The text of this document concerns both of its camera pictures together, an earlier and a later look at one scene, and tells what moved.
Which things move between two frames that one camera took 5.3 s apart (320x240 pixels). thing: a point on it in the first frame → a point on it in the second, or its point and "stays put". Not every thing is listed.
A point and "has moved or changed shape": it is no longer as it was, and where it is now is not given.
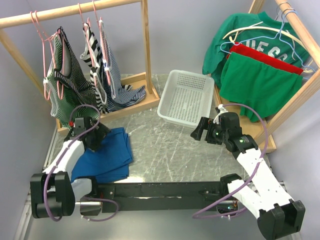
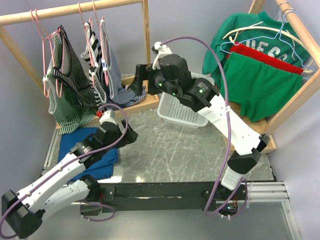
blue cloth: x=110 y=162 has moved or changed shape
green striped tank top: x=69 y=85 stays put
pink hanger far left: x=44 y=37 stays put
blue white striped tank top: x=119 y=95 stays put
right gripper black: x=204 y=124 → x=143 y=72
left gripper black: x=101 y=131 → x=130 y=137
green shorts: x=259 y=89 stays put
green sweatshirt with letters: x=257 y=31 stays put
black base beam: x=157 y=197 stays put
